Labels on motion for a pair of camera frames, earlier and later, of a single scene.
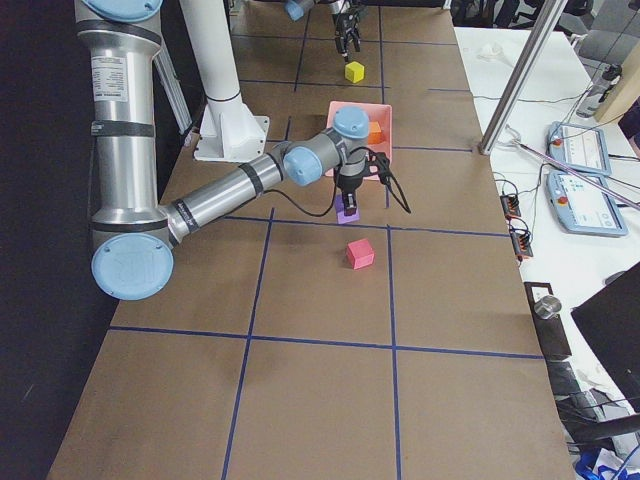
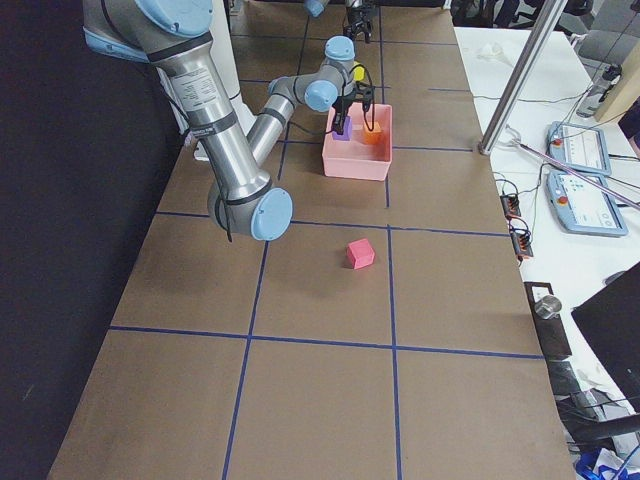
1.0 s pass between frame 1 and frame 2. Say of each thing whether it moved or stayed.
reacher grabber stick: stayed
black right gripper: moved
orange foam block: stayed
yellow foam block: stayed
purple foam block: moved
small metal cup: stayed
